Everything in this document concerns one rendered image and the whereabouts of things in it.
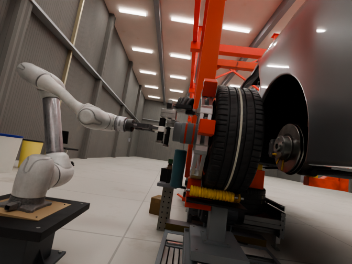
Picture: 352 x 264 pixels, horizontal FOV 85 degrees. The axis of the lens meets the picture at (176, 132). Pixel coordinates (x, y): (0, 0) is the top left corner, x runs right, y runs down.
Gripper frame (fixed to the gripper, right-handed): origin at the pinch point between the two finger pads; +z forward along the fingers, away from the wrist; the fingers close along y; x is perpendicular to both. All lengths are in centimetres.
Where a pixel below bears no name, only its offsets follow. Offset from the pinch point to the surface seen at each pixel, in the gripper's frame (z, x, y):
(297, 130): 80, 13, -8
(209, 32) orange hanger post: 21, 109, -63
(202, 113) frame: 22.1, 10.5, 10.1
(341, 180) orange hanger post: 296, -12, -255
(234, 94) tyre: 37.3, 23.8, 8.3
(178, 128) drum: 9.6, 3.8, -10.7
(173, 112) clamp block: 6.0, 10.6, 2.6
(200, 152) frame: 23.8, -9.6, 9.2
